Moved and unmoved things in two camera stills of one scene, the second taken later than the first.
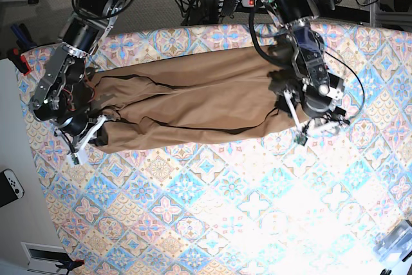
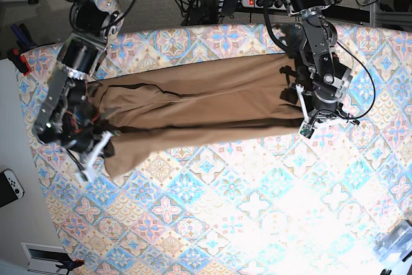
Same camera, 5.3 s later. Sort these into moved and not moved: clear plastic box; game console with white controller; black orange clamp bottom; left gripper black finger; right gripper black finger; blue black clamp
Moved: left gripper black finger; right gripper black finger
Not moved: black orange clamp bottom; game console with white controller; blue black clamp; clear plastic box
